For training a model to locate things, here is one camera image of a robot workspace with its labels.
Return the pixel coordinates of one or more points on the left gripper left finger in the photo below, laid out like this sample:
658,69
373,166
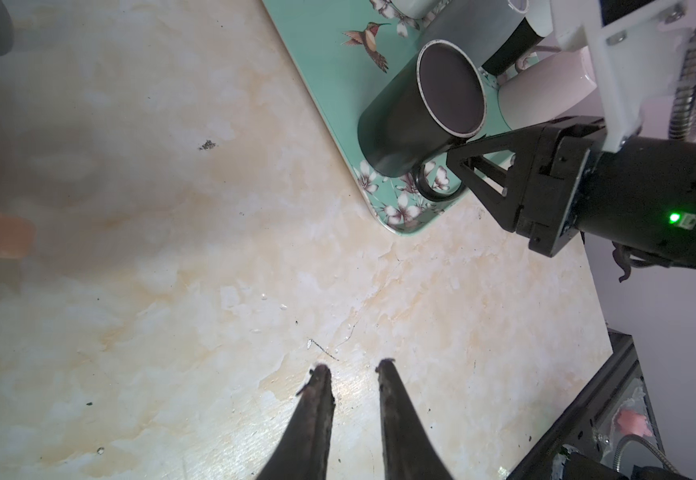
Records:
303,451

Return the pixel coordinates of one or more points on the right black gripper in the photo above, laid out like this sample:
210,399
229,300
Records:
552,180

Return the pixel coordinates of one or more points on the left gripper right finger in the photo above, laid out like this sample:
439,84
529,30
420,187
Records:
407,450

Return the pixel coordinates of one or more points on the black mug white inside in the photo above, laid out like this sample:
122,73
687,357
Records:
435,103

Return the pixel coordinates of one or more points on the light grey mug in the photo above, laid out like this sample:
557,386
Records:
478,27

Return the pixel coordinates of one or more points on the pale pink mug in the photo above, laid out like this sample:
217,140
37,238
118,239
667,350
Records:
547,89

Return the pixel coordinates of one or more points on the black mug white base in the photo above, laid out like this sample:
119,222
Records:
527,35

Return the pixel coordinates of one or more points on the white teapot shaped mug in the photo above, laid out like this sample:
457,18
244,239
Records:
415,9

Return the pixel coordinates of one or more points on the pink sponge piece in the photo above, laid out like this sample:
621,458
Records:
630,422

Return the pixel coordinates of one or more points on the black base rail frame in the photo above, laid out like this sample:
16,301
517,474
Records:
584,443

